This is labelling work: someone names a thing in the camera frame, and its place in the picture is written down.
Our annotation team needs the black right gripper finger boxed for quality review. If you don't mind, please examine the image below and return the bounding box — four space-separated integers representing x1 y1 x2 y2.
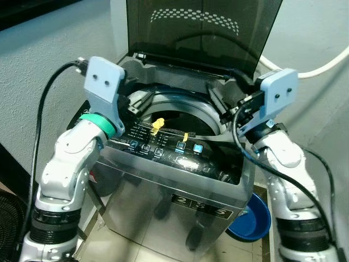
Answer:
208 84 228 124

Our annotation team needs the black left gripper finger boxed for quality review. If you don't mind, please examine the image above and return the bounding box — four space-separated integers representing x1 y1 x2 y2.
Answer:
137 90 160 111

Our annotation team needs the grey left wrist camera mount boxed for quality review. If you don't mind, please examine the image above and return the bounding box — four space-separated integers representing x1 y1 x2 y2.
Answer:
83 56 127 134

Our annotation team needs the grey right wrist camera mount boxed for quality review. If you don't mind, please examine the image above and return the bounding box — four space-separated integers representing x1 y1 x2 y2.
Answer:
240 69 299 137

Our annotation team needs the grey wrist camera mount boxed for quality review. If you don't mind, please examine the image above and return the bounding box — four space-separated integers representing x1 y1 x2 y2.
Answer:
83 56 127 134
240 69 299 137

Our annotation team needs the white water hose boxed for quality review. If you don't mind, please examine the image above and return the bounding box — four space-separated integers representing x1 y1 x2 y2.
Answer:
256 46 349 80

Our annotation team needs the blue plastic basin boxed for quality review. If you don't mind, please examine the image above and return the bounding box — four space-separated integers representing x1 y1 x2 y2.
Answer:
226 192 272 244

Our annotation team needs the yellow plastic clip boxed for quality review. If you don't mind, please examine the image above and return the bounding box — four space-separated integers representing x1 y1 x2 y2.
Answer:
151 117 166 135

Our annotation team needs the dark transparent washer lid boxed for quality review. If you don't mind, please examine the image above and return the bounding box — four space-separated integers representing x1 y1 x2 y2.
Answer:
125 0 283 77

